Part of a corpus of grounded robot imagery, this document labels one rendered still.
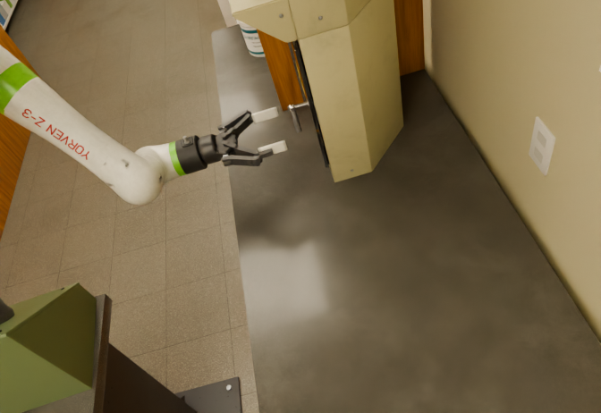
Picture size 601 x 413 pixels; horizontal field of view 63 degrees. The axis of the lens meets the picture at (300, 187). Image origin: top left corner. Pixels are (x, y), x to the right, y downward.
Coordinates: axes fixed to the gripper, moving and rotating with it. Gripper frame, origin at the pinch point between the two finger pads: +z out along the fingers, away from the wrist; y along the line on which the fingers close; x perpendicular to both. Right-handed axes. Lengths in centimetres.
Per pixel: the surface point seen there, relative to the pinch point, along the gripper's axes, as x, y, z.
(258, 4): -36.5, -4.8, 4.9
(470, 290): 20, -48, 32
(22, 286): 115, 69, -162
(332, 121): -2.1, -5.5, 13.8
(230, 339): 114, 5, -51
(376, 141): 12.2, -2.7, 24.5
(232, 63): 21, 68, -12
